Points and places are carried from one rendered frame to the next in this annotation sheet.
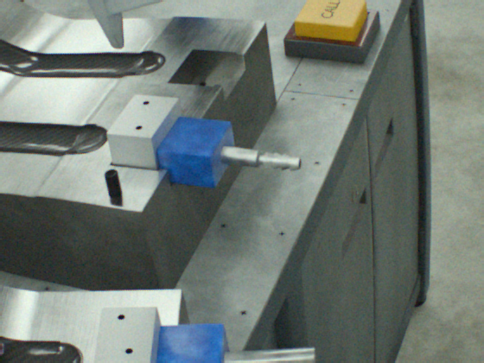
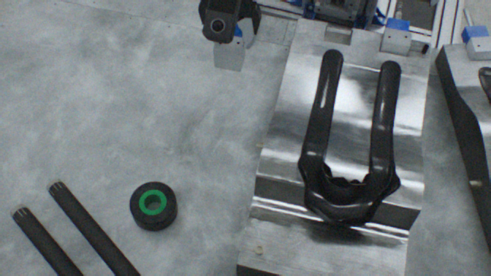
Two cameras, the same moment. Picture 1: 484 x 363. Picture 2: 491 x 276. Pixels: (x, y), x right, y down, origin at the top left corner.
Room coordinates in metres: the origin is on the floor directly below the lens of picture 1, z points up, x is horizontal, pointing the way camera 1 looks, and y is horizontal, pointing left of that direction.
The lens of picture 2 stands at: (1.05, 0.68, 1.74)
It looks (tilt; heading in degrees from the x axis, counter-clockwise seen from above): 60 degrees down; 257
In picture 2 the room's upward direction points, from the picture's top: 2 degrees clockwise
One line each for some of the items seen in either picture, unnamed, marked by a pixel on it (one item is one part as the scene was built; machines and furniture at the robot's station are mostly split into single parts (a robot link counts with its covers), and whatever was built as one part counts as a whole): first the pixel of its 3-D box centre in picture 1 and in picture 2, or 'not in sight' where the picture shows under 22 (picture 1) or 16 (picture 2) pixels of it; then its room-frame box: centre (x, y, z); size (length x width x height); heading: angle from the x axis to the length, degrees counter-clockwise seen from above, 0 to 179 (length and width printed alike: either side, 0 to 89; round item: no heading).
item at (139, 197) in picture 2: not in sight; (153, 206); (1.12, 0.27, 0.82); 0.08 x 0.08 x 0.04
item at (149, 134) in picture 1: (209, 152); (397, 27); (0.61, 0.02, 0.89); 0.13 x 0.05 x 0.05; 65
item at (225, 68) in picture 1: (209, 86); (337, 40); (0.72, 0.01, 0.87); 0.05 x 0.05 x 0.04; 65
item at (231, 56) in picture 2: not in sight; (236, 33); (0.92, 0.01, 0.93); 0.13 x 0.05 x 0.05; 65
